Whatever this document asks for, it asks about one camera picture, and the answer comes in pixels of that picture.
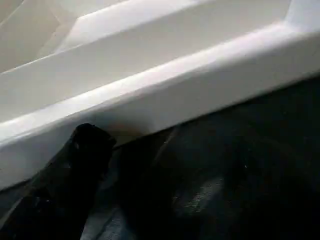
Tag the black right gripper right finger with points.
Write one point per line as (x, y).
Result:
(290, 215)

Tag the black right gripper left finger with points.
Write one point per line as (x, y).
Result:
(65, 190)

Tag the white plastic table top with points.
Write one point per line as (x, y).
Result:
(150, 75)

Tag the black table mat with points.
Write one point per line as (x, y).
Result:
(200, 150)

